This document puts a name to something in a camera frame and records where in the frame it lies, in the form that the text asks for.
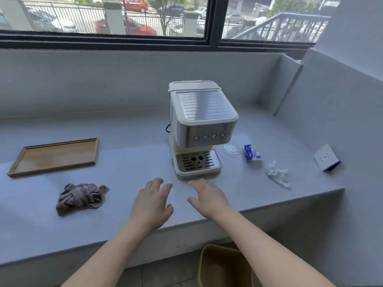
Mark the crumpled white tissue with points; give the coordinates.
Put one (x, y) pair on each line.
(278, 173)

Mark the person's right forearm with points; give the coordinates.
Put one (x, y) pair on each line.
(266, 251)

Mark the grey crumpled cloth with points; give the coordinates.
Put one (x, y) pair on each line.
(80, 197)

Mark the clear plastic lid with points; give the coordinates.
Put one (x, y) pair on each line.
(231, 150)

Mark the white wall socket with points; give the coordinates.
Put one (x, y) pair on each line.
(326, 157)

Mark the black window frame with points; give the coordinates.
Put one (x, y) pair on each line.
(149, 41)

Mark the person's left forearm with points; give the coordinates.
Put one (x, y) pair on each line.
(107, 255)

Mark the cream espresso machine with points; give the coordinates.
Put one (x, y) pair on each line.
(199, 128)

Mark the blue white plastic packet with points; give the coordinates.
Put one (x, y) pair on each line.
(250, 153)

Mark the beige waste bin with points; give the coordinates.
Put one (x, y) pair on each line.
(224, 267)

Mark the person's left hand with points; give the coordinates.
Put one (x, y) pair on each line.
(151, 206)

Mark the wooden tray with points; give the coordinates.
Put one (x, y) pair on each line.
(55, 156)

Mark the person's right hand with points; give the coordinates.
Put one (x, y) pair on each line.
(209, 200)

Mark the person's left thumb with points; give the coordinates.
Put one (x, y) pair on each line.
(169, 212)

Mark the person's right thumb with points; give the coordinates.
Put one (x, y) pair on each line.
(194, 203)

